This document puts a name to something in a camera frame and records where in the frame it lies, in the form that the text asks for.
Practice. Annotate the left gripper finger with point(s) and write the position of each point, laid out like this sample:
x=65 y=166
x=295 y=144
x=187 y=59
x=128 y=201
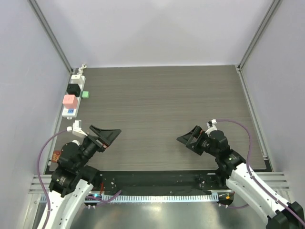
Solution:
x=103 y=135
x=115 y=134

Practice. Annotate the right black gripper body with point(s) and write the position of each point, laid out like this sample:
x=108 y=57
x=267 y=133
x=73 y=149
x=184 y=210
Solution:
x=198 y=141

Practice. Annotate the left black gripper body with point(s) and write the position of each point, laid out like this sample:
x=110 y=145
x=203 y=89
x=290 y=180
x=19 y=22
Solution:
x=91 y=145

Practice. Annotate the green cube plug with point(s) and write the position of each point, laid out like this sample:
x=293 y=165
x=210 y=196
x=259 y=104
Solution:
x=85 y=94

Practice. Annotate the pink cube socket adapter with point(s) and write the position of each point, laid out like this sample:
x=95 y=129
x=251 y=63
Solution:
x=70 y=101

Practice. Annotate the white power strip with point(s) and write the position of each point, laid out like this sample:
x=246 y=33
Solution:
x=72 y=113

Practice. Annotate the dark red cube plug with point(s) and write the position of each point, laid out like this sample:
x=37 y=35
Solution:
x=55 y=156

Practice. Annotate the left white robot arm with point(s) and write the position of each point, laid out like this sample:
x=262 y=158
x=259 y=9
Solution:
x=73 y=179

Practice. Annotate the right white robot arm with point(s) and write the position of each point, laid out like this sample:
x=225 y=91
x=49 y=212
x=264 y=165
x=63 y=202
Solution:
x=275 y=211

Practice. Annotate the black cube plug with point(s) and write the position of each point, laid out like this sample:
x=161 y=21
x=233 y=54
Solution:
x=73 y=89

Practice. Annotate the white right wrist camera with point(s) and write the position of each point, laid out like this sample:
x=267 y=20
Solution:
x=211 y=126

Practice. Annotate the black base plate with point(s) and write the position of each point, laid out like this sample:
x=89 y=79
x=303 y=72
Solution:
x=160 y=183

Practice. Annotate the aluminium frame rail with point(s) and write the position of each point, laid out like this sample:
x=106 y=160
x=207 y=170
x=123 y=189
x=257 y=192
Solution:
x=275 y=180

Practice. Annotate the white slotted cable duct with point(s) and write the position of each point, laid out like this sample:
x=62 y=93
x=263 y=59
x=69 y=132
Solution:
x=165 y=199

